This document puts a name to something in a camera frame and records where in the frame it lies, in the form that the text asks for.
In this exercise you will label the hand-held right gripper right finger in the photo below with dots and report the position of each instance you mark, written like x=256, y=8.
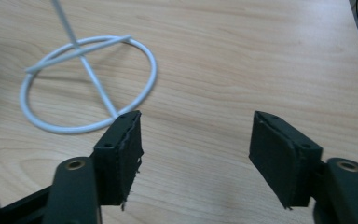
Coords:
x=276, y=161

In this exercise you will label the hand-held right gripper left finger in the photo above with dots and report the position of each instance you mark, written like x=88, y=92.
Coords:
x=118, y=161

